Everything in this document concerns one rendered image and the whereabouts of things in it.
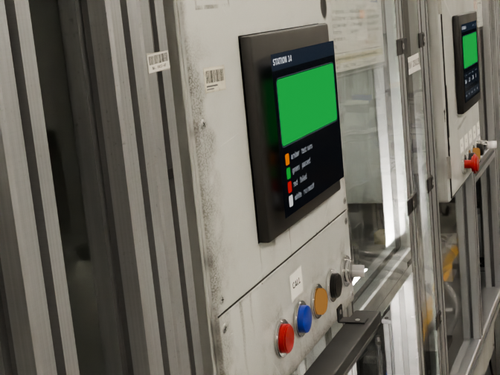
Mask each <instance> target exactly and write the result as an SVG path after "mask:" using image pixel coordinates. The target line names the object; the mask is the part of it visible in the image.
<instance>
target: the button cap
mask: <svg viewBox="0 0 500 375"><path fill-rule="evenodd" d="M311 324H312V312H311V309H310V306H308V305H302V306H301V308H300V310H299V314H298V326H299V330H300V331H301V332H302V333H308V332H309V331H310V328H311Z"/></svg>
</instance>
